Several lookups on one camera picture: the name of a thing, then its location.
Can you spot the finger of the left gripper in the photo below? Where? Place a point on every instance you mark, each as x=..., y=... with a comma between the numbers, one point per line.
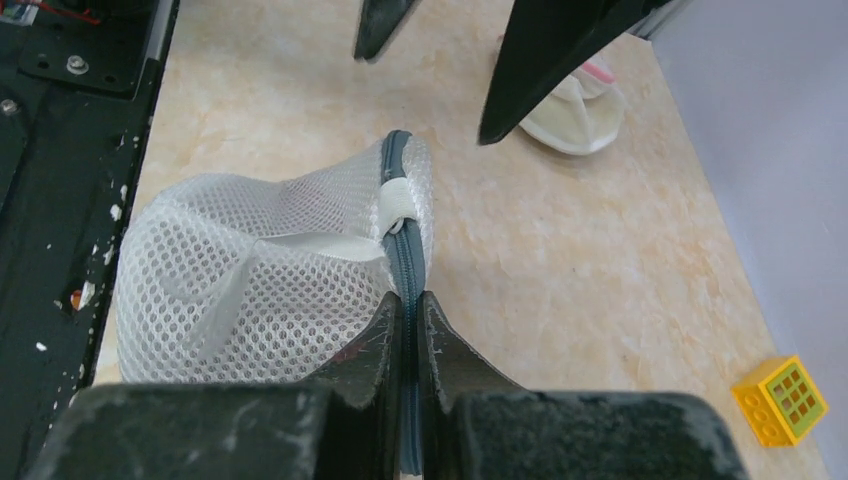
x=544, y=42
x=379, y=22

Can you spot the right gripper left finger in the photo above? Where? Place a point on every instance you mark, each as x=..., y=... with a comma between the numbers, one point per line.
x=340, y=422

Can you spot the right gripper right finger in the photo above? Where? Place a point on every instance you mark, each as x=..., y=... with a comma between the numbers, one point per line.
x=476, y=423

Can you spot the yellow toy block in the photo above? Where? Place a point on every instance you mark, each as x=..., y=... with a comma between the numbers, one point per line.
x=780, y=401

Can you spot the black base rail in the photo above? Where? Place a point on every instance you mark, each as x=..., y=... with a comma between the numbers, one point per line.
x=79, y=86

